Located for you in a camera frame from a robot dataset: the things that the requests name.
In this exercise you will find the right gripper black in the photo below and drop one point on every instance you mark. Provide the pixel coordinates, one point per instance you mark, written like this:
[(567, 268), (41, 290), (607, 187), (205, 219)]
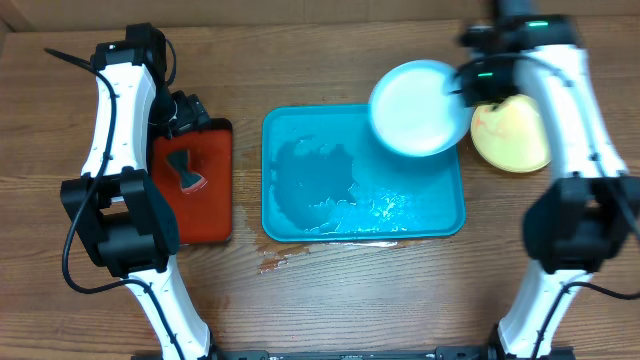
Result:
[(475, 75)]

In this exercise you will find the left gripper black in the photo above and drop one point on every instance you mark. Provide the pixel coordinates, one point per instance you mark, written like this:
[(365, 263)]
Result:
[(193, 114)]

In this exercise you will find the green-rimmed plate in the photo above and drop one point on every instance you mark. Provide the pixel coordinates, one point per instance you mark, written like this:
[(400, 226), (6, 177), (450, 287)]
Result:
[(511, 135)]

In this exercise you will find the orange sponge with black scourer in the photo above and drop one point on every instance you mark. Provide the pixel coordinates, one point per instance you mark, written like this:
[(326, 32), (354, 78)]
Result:
[(190, 181)]

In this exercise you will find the light blue plate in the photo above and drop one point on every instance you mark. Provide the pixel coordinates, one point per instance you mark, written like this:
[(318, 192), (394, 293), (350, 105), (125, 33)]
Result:
[(415, 110)]

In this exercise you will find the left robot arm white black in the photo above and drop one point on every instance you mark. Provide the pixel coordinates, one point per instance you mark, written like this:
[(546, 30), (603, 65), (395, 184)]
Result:
[(123, 231)]

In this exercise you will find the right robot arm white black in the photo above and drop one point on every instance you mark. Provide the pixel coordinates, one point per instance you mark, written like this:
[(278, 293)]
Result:
[(592, 204)]

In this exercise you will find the red tray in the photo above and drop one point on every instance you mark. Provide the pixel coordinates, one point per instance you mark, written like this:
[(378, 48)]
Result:
[(204, 216)]

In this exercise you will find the teal tray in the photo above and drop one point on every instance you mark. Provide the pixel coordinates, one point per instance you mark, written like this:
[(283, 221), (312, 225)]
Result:
[(326, 178)]

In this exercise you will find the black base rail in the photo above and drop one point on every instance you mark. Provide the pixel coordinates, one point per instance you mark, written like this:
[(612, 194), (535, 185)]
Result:
[(440, 353)]

